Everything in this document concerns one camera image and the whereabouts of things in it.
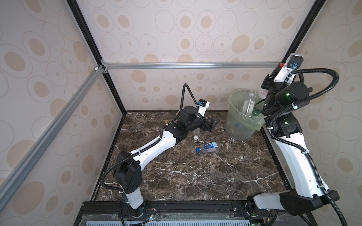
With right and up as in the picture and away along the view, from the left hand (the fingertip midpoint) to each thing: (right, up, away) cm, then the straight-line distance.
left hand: (218, 116), depth 71 cm
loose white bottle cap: (-9, -14, +31) cm, 35 cm away
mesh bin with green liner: (+17, -2, +11) cm, 20 cm away
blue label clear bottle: (0, -19, +22) cm, 29 cm away
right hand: (+20, +17, -20) cm, 33 cm away
